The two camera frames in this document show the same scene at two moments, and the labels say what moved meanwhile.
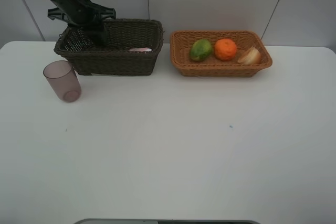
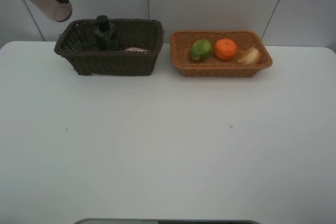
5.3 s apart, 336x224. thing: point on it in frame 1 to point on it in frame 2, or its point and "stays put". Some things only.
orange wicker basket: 181,42 stays put
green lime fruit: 201,49 stays put
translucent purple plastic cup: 62,74 to 54,9
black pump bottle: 98,35 to 106,34
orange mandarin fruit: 225,50 stays put
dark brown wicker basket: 133,45 stays put
